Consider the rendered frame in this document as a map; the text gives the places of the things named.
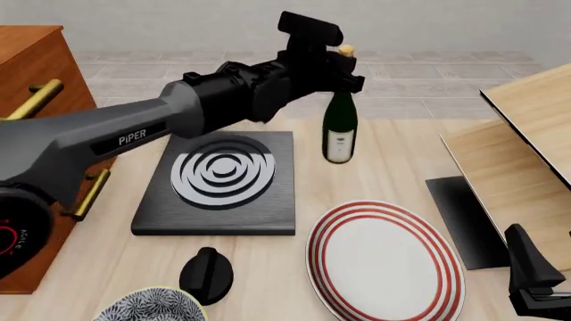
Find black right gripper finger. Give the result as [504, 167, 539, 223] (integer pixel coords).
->
[504, 223, 567, 292]

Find patterned black and white bowl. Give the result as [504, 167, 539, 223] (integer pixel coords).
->
[91, 285, 209, 321]

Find wooden cabinet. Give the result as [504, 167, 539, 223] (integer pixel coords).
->
[0, 24, 118, 295]

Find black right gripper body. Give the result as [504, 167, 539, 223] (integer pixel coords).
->
[508, 283, 571, 317]

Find round black stove knob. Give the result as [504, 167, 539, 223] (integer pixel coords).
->
[178, 246, 236, 308]

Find pale wooden rack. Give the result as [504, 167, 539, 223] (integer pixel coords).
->
[425, 62, 571, 272]

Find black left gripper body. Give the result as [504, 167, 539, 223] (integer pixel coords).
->
[277, 48, 334, 98]

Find flat black stove plate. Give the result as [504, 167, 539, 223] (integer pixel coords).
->
[130, 129, 297, 237]

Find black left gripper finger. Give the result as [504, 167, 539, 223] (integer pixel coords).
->
[327, 51, 360, 73]
[330, 70, 367, 95]

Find wooden cabinet drawer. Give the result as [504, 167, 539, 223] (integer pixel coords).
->
[44, 155, 118, 255]
[0, 29, 98, 120]

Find brass drawer handle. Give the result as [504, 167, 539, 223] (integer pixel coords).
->
[4, 78, 65, 121]
[61, 168, 112, 222]

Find white plate with red rings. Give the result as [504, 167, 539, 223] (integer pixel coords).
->
[304, 199, 467, 321]

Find dark green wine bottle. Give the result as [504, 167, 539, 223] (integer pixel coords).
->
[321, 44, 360, 165]

